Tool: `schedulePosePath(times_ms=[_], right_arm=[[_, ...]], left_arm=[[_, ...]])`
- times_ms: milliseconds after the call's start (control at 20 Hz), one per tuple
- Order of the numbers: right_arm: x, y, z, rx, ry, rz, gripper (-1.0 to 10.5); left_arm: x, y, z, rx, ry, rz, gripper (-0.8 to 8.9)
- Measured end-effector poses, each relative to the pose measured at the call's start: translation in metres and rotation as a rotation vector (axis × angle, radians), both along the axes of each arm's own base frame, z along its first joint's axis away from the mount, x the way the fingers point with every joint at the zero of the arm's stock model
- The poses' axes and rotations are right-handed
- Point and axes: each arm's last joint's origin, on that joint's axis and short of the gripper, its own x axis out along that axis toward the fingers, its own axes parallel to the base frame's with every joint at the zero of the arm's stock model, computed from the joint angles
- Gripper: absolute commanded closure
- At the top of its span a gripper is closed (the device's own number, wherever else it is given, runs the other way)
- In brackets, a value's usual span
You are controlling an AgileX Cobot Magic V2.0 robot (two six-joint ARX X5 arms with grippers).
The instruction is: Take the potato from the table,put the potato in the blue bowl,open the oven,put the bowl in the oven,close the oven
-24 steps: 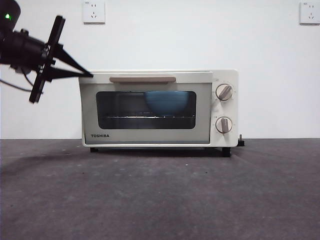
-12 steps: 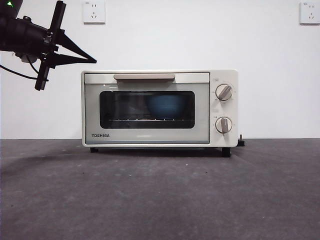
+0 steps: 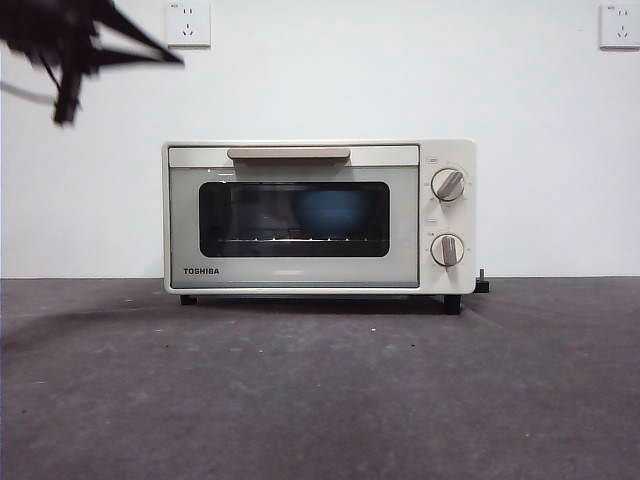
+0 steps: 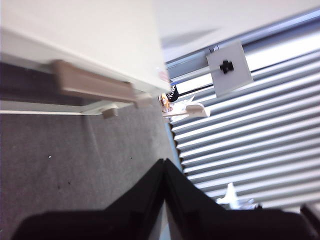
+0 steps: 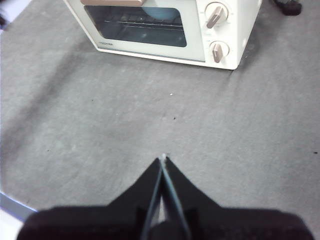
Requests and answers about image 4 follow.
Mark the black item white lettering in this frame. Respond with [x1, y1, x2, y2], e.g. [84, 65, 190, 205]
[166, 84, 180, 102]

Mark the white plastic object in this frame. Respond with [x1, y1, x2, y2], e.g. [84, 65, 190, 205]
[186, 102, 211, 118]

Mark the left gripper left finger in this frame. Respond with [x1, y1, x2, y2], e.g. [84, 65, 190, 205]
[11, 159, 166, 240]

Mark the oven door with beige handle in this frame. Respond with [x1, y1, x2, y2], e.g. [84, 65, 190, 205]
[0, 27, 153, 118]

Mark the white square plate black cross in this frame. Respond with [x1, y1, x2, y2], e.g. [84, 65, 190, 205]
[206, 40, 254, 98]

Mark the cream Toshiba toaster oven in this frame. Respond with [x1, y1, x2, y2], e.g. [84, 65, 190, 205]
[0, 0, 173, 118]

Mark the white crumpled paper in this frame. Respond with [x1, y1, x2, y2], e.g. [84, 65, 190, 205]
[216, 182, 260, 211]

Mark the orange yellow small object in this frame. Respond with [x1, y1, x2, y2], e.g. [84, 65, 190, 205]
[159, 92, 173, 113]

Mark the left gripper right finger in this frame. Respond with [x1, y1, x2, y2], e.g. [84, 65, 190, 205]
[163, 158, 317, 240]

